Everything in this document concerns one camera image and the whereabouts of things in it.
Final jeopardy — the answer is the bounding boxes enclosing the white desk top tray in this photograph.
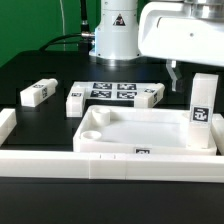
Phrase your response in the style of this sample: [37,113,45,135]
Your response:
[73,105,217,156]

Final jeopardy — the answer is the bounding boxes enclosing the tag marker base plate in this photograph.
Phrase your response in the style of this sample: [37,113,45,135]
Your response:
[69,81,161,101]

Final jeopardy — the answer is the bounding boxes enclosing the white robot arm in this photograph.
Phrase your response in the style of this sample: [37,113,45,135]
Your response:
[89,0,224,85]

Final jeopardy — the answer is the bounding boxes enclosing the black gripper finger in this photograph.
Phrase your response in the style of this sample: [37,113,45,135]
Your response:
[166,60,184,92]

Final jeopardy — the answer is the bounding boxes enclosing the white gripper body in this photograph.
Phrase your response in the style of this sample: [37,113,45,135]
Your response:
[138,0,224,66]

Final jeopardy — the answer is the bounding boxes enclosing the black cables at base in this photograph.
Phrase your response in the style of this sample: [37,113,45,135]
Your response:
[39,0,96,52]

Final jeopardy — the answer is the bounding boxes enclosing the white U-shaped fence frame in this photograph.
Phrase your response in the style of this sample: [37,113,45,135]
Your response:
[0,114,224,183]

